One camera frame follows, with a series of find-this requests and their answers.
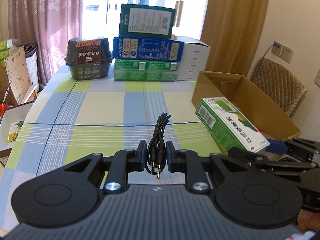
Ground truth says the wall power socket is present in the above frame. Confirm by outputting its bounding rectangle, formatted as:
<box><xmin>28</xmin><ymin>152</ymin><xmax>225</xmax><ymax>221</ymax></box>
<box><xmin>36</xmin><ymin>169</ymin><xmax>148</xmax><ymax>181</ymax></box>
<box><xmin>271</xmin><ymin>41</ymin><xmax>294</xmax><ymax>63</ymax></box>

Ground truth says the white tray box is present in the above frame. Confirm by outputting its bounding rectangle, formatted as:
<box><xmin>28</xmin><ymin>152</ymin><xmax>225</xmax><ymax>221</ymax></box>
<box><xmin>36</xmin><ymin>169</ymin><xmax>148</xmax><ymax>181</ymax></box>
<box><xmin>1</xmin><ymin>102</ymin><xmax>33</xmax><ymax>157</ymax></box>

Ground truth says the brown cardboard box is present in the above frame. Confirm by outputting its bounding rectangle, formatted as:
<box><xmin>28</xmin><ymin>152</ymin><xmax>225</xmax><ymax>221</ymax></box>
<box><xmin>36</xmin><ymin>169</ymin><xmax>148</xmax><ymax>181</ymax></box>
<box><xmin>191</xmin><ymin>71</ymin><xmax>300</xmax><ymax>140</ymax></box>

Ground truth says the white tall box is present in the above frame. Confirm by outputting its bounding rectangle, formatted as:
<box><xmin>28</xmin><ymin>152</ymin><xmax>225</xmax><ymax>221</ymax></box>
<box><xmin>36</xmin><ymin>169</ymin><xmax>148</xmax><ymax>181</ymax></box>
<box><xmin>173</xmin><ymin>36</ymin><xmax>210</xmax><ymax>81</ymax></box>

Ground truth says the dark green carton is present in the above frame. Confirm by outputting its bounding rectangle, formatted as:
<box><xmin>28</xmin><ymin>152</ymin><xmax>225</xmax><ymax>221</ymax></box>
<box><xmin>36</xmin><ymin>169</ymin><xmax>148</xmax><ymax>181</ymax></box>
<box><xmin>119</xmin><ymin>4</ymin><xmax>176</xmax><ymax>39</ymax></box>

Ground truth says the brown curtain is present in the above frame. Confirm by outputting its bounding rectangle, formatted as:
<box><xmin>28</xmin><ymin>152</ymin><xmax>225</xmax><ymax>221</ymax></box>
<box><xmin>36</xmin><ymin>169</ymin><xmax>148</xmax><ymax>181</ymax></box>
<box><xmin>201</xmin><ymin>0</ymin><xmax>268</xmax><ymax>75</ymax></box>

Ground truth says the blue carton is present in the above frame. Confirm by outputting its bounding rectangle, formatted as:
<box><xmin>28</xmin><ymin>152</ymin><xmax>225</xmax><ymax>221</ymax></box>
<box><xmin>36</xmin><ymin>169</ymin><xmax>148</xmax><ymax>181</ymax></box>
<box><xmin>113</xmin><ymin>36</ymin><xmax>184</xmax><ymax>62</ymax></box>

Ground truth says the black audio cable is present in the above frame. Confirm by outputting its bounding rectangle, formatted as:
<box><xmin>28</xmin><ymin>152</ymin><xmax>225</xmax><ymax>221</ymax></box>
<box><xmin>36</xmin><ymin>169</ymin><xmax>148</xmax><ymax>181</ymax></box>
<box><xmin>145</xmin><ymin>112</ymin><xmax>172</xmax><ymax>180</ymax></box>

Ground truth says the black power cable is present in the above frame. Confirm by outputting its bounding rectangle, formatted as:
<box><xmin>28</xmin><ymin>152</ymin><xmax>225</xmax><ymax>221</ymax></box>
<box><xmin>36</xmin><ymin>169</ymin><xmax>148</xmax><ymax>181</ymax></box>
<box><xmin>248</xmin><ymin>43</ymin><xmax>281</xmax><ymax>81</ymax></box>

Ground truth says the checkered tablecloth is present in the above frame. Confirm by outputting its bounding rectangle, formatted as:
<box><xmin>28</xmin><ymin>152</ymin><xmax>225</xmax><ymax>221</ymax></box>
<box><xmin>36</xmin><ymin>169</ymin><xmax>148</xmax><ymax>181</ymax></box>
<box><xmin>1</xmin><ymin>66</ymin><xmax>219</xmax><ymax>232</ymax></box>

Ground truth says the green white medicine box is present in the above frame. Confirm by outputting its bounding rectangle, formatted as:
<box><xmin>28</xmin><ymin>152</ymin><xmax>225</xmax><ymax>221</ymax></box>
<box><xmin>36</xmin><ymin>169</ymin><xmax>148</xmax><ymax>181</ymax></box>
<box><xmin>196</xmin><ymin>97</ymin><xmax>270</xmax><ymax>153</ymax></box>

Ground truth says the cardboard boxes pile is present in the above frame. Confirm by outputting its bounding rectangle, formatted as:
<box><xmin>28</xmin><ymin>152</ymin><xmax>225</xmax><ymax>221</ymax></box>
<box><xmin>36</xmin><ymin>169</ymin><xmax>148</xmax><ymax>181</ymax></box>
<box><xmin>1</xmin><ymin>38</ymin><xmax>37</xmax><ymax>106</ymax></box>

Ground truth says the person right hand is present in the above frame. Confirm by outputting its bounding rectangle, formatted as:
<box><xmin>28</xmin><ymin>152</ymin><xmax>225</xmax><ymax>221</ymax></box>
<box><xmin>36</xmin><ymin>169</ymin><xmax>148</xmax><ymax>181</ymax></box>
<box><xmin>297</xmin><ymin>210</ymin><xmax>320</xmax><ymax>232</ymax></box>

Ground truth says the black instant noodle bowl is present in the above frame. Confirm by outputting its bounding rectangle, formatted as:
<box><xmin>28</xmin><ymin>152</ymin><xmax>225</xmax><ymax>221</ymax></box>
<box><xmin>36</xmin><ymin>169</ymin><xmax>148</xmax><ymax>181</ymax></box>
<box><xmin>65</xmin><ymin>37</ymin><xmax>113</xmax><ymax>80</ymax></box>

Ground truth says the green wrapped carton pack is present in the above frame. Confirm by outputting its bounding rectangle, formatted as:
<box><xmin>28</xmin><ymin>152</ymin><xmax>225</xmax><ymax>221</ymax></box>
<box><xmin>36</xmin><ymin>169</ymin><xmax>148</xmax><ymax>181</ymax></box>
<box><xmin>114</xmin><ymin>59</ymin><xmax>178</xmax><ymax>82</ymax></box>

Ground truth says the pink curtain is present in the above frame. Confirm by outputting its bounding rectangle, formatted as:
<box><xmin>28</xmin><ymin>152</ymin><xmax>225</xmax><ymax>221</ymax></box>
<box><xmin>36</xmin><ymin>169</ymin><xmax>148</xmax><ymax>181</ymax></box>
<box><xmin>8</xmin><ymin>0</ymin><xmax>83</xmax><ymax>85</ymax></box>

